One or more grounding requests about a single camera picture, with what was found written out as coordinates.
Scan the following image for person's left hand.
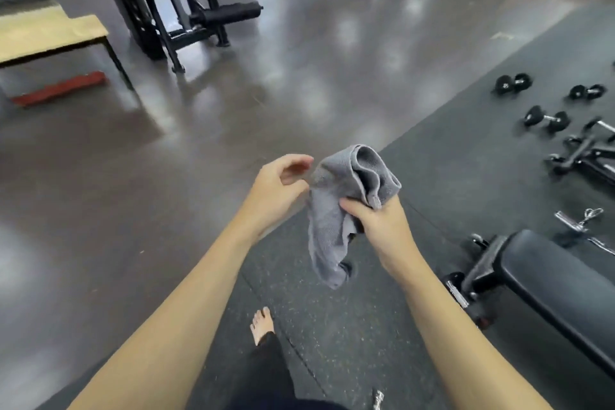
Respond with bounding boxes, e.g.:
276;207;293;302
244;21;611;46
240;153;315;238

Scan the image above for person's right hand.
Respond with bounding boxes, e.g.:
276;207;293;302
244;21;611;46
339;193;423;283

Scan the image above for grey towel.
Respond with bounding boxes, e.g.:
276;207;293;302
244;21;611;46
306;144;402;290

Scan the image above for person's right forearm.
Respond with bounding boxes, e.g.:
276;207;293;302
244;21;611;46
398;256;554;410

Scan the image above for person's left forearm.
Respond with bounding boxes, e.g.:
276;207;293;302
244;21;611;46
67;212;263;410

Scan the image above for person's left foot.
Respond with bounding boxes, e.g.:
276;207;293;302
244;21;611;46
249;306;276;346

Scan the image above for black adjustable bench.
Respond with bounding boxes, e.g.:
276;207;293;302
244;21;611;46
441;229;615;382

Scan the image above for black trousers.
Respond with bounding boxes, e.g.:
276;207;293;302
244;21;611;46
224;330;348;410

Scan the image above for black gym machine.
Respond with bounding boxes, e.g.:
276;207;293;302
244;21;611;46
86;0;264;75

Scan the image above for chrome bar attachment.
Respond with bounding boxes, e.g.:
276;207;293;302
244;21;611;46
587;235;615;258

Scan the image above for chrome cable handle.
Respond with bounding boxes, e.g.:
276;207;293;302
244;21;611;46
553;206;605;234

